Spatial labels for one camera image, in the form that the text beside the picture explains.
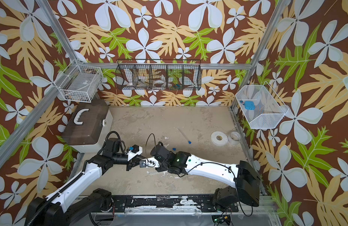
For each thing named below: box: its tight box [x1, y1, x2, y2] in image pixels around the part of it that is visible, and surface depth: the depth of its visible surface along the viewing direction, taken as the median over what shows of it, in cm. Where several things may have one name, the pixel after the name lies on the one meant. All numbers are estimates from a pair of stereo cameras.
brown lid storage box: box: [62, 98, 114, 154], surface depth 89 cm
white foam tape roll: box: [210, 130, 229, 147], surface depth 102 cm
